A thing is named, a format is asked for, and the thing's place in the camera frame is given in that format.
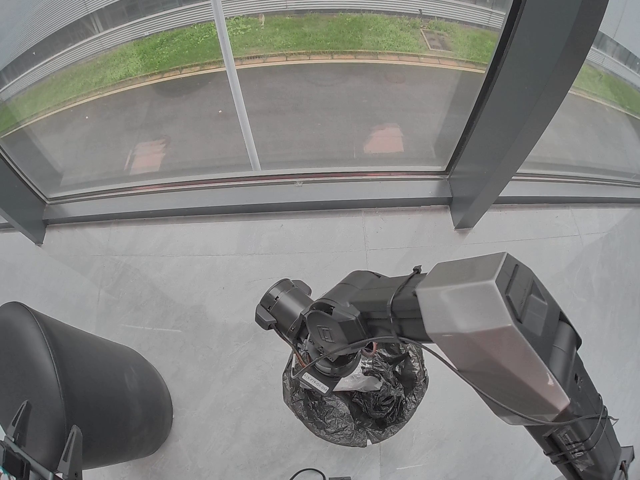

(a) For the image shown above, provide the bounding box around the window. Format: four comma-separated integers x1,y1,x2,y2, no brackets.
0,0,640,246

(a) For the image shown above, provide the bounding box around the clear printed wrapper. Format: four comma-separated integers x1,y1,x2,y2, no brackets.
336,370,385,395

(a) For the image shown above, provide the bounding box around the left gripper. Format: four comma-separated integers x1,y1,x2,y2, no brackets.
0,400,85,480

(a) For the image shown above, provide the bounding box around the black plastic bag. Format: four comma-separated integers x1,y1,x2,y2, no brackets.
281,342,430,449

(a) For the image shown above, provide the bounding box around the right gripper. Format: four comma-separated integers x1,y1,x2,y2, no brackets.
299,353,363,397

